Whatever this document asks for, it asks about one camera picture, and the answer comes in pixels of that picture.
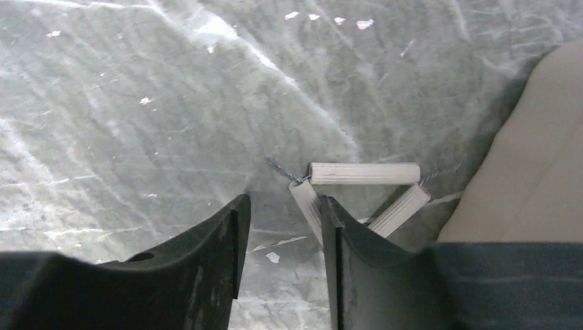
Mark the white clay triangle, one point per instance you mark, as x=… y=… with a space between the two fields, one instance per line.
x=361 y=174

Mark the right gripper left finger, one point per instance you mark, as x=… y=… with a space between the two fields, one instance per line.
x=187 y=282

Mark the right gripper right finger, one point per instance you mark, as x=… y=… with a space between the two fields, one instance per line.
x=374 y=284

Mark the beige plastic bin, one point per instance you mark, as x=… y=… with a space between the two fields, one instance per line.
x=529 y=187

